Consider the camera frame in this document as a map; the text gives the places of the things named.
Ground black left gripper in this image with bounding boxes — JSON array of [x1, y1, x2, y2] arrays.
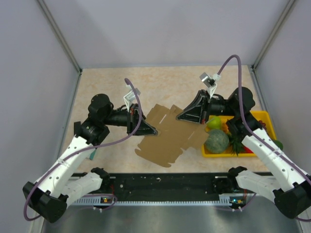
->
[[103, 103, 158, 136]]

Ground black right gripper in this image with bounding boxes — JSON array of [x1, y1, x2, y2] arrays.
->
[[176, 90, 237, 125]]

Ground brown cardboard box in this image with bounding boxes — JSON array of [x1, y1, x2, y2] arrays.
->
[[135, 104, 208, 167]]

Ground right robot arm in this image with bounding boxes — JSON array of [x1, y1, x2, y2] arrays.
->
[[176, 87, 311, 219]]

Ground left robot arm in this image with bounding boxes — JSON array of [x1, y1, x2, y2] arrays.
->
[[22, 90, 157, 223]]

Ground green pear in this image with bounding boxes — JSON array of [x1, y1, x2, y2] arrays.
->
[[207, 116, 222, 130]]

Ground green melon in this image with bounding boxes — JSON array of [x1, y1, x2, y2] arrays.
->
[[204, 129, 229, 154]]

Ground orange pineapple with leaves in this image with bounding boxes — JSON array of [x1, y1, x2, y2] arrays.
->
[[223, 124, 245, 156]]

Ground red tomato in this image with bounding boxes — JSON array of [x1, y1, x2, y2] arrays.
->
[[243, 146, 253, 154]]

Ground dark purple grapes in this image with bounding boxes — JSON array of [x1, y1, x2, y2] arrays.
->
[[259, 120, 267, 130]]

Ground green avocado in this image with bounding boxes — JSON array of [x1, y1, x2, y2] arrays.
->
[[273, 140, 284, 150]]

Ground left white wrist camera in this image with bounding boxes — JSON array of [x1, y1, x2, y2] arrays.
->
[[123, 84, 136, 112]]

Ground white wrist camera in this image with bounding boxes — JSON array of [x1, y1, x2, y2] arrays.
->
[[123, 84, 136, 112], [199, 72, 221, 98]]

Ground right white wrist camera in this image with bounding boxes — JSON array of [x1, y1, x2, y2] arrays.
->
[[199, 72, 221, 98]]

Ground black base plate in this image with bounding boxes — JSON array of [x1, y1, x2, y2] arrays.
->
[[82, 172, 256, 202]]

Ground white slotted cable duct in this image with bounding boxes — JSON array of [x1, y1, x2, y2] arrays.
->
[[72, 195, 246, 207]]

